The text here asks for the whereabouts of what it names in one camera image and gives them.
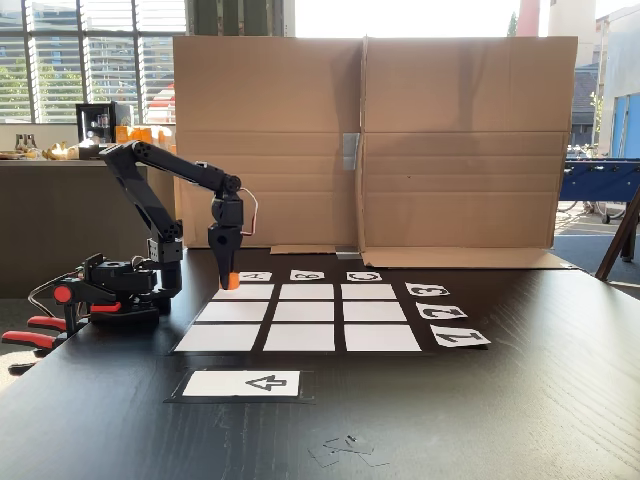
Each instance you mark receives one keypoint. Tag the yellow bananas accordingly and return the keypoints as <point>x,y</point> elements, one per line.
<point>60,151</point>

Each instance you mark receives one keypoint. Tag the small dark bottle set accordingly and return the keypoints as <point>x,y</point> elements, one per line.
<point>25,141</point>

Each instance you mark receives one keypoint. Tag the blue foosball table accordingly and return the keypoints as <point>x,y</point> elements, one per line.
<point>600,180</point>

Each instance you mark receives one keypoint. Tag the number 3 paper sheet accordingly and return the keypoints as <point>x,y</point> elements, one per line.
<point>427,289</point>

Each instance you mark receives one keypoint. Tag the black coffee machine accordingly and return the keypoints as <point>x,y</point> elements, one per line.
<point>95,125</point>

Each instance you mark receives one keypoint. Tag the number 1 paper sheet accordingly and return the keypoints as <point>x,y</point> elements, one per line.
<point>460,337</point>

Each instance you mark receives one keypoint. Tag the grey duct tape strip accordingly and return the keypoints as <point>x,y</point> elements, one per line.
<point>347,252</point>
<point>351,150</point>

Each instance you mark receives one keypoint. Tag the black red clamp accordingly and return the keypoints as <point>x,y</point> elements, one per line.
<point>30,340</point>
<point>62,294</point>

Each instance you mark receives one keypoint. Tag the wooden easel leg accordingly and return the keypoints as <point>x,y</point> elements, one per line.
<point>620,235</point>

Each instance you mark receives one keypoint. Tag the letter A paper sheet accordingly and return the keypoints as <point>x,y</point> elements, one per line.
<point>256,276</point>

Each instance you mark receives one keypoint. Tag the orange juice carton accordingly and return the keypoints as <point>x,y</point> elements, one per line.
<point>167,142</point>
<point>143,135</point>
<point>125,135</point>

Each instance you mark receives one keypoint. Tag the white nine-square grid sheet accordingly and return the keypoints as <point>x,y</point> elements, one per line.
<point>300,312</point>

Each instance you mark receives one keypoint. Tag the letter B paper sheet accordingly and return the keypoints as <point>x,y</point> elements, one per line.
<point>306,275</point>

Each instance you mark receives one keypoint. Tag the tape scraps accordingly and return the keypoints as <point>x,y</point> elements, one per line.
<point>345,450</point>

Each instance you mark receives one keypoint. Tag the number 2 paper sheet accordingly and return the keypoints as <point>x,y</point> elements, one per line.
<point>441,312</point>

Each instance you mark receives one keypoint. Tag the letter C paper sheet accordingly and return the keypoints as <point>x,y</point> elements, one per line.
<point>364,276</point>

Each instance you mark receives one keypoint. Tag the white arrow paper sheet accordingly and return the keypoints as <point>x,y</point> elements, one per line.
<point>240,384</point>

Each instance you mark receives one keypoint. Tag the brown cardboard panel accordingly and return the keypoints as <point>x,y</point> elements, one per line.
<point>465,150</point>
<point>280,125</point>

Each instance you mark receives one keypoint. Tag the round orange token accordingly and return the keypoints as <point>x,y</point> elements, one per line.
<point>233,282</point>

